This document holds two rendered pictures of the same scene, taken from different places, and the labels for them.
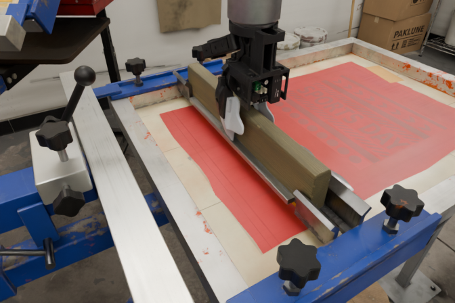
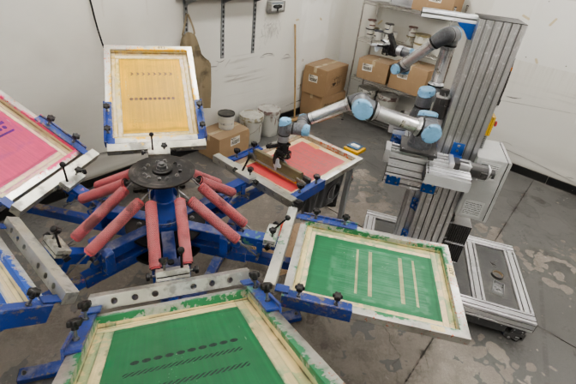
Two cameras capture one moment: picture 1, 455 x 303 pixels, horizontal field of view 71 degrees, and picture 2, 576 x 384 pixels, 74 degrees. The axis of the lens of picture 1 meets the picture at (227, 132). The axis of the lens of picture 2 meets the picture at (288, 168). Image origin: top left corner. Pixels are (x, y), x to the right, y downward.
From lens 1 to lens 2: 1.97 m
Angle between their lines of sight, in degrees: 20
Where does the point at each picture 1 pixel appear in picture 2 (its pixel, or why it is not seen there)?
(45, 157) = (245, 175)
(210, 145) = (267, 173)
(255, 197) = (285, 183)
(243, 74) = (282, 153)
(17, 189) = (239, 183)
